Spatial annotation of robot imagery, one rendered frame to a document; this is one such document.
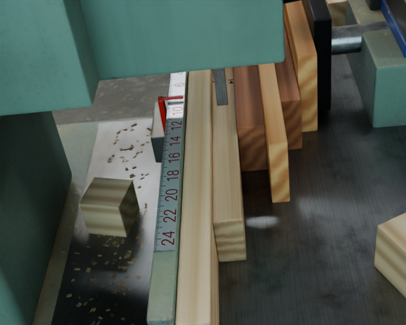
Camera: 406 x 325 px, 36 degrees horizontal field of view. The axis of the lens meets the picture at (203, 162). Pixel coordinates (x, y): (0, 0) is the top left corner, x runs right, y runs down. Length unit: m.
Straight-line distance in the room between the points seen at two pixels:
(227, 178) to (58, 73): 0.14
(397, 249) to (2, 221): 0.30
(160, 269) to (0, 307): 0.20
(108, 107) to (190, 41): 1.91
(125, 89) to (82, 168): 1.73
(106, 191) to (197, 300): 0.28
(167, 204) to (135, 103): 1.93
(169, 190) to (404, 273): 0.16
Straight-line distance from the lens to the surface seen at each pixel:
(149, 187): 0.67
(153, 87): 2.41
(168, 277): 0.36
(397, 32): 0.55
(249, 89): 0.53
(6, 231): 0.52
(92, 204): 0.60
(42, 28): 0.41
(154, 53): 0.44
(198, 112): 0.50
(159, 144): 0.66
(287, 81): 0.53
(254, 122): 0.49
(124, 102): 2.35
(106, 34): 0.44
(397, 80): 0.53
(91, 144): 0.75
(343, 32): 0.57
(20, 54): 0.42
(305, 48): 0.52
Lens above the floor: 1.22
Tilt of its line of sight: 38 degrees down
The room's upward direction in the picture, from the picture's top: 9 degrees counter-clockwise
